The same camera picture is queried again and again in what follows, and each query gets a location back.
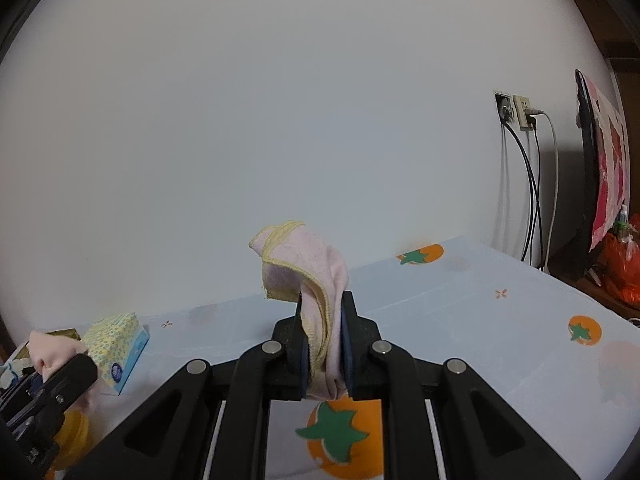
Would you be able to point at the black monitor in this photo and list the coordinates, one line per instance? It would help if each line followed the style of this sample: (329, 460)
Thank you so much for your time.
(571, 262)

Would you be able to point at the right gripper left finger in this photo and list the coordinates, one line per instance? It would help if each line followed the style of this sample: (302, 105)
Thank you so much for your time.
(291, 376)

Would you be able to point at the persimmon print tablecloth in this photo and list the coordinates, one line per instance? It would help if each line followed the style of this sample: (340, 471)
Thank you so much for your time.
(566, 364)

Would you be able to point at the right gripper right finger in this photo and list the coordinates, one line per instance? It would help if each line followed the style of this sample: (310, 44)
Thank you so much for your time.
(365, 356)

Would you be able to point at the white waffle towel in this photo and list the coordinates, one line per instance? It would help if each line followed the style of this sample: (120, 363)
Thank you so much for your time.
(49, 353)

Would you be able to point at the white waffle cloth blue trim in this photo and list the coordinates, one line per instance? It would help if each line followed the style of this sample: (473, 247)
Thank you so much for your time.
(13, 371)

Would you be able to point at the pink yellow-trimmed cloth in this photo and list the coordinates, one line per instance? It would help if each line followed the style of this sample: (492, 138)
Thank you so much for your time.
(298, 266)

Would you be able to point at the red plastic bag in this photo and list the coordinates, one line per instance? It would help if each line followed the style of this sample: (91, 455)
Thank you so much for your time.
(620, 259)

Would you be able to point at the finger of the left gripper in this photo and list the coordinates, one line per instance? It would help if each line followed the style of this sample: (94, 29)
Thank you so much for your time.
(65, 386)

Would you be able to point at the yellow patterned tissue pack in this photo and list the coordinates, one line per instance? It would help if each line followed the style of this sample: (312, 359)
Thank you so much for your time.
(115, 344)

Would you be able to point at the wall power outlet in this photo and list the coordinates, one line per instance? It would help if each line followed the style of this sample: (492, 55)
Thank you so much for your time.
(514, 110)

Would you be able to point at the gold metal tin tray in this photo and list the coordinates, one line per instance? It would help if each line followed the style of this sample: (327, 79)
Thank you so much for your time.
(21, 352)

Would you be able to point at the pink checkered cloth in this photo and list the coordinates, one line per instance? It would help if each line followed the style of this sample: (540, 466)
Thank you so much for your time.
(613, 165)

